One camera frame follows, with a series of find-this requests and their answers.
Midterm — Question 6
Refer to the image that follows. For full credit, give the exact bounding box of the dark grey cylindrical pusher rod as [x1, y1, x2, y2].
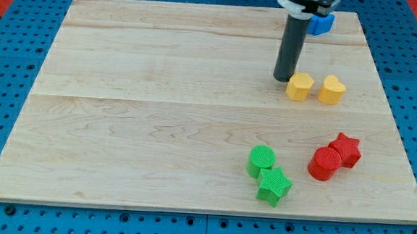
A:
[273, 15, 310, 83]

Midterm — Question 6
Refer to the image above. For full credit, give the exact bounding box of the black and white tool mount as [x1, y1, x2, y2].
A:
[277, 0, 342, 20]

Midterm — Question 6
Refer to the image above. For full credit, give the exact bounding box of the green circle block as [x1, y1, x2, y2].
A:
[246, 145, 277, 179]

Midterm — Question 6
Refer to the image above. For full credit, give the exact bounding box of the red circle block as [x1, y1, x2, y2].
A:
[308, 146, 342, 181]

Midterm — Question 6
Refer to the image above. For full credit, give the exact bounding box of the blue block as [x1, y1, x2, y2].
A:
[307, 14, 335, 35]

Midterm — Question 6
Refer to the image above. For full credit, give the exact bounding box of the yellow pentagon block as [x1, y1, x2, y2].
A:
[285, 72, 314, 101]

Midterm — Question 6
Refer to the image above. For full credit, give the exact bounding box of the yellow heart block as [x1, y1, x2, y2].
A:
[318, 75, 347, 105]

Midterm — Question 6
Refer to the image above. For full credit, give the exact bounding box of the red star block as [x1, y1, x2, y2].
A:
[329, 133, 361, 169]

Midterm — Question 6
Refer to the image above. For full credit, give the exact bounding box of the green star block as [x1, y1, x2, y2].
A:
[256, 167, 293, 206]

